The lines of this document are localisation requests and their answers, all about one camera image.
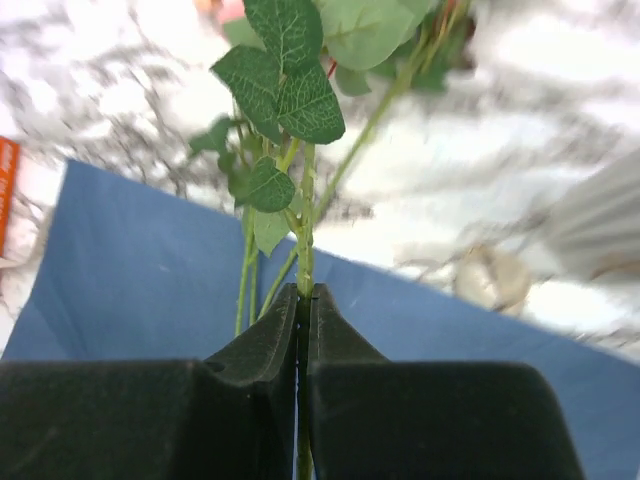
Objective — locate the blue wrapping paper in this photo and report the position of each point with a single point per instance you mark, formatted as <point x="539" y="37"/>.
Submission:
<point x="132" y="272"/>

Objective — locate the pink flower bouquet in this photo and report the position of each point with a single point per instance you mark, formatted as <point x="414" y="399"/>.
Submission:
<point x="288" y="65"/>

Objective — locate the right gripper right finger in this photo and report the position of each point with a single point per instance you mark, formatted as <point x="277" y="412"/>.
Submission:
<point x="372" y="418"/>

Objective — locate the orange packet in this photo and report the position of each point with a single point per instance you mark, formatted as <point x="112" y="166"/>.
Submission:
<point x="9" y="158"/>

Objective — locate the single green flower stem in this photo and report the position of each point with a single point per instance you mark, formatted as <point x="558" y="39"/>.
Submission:
<point x="305" y="285"/>

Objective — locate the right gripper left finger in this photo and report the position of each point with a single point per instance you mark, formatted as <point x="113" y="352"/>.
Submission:
<point x="230" y="416"/>

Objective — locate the white ceramic vase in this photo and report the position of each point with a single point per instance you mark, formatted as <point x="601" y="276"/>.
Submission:
<point x="593" y="229"/>

